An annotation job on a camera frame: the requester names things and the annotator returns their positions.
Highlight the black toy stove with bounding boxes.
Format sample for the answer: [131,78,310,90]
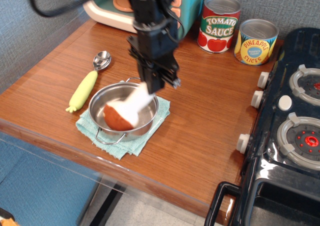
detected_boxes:
[205,27,320,226]

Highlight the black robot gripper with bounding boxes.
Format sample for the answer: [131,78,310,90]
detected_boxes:
[127,18,181,94]

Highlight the yellow handled metal spoon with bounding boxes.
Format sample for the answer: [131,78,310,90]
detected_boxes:
[65,50,112,113]

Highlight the orange plush object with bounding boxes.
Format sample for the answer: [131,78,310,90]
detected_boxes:
[0,218,20,226]

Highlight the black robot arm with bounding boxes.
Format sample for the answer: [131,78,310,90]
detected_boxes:
[127,0,181,94]

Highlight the small stainless steel pot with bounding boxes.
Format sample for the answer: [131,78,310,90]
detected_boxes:
[88,80,159,146]

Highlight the plush brown white mushroom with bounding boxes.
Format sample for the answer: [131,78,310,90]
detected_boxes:
[103,81,155,131]

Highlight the teal folded dish cloth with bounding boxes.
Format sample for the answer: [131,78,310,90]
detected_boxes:
[75,96,170,160]

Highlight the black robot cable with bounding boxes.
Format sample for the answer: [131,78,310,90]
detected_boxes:
[27,0,101,18]

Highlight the teal toy microwave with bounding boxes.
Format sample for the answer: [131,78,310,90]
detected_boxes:
[83,0,203,39]

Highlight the tomato sauce can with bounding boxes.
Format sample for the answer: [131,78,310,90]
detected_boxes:
[197,0,242,53]

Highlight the pineapple slices can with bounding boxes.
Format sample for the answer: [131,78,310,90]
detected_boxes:
[234,18,279,66]

